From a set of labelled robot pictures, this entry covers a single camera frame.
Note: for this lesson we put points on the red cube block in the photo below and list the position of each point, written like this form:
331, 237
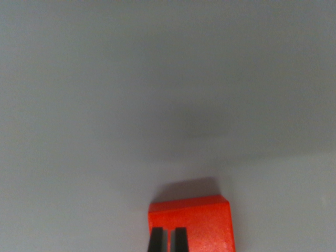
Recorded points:
207, 223

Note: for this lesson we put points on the white plastic tray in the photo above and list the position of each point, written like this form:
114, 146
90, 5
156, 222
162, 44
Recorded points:
105, 105

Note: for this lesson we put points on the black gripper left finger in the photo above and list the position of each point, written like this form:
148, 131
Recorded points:
156, 240

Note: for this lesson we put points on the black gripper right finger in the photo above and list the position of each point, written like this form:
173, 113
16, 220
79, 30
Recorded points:
181, 240

